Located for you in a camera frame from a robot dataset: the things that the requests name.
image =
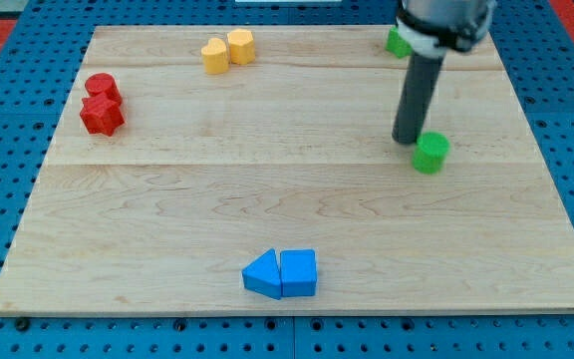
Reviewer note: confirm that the green cylinder block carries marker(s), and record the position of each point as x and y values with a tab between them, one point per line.
430	153

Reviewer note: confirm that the red star block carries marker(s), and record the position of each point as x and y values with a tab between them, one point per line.
101	115

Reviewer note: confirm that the yellow hexagon block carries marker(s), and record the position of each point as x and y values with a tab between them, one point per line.
241	46

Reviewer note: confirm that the green star block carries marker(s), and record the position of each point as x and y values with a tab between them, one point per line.
397	45

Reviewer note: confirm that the blue pentagon block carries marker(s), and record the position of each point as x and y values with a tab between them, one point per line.
299	274

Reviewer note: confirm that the yellow heart block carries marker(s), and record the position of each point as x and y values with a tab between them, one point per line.
214	56

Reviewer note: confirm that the blue triangle block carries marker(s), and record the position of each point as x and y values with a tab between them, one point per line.
262	275

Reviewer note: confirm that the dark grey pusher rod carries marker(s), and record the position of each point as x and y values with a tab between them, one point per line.
419	85

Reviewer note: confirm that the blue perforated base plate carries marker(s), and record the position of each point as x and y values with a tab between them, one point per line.
38	64

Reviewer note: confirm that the wooden board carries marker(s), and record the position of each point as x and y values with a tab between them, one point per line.
293	151

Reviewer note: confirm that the red cylinder block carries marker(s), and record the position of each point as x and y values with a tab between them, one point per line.
103	83

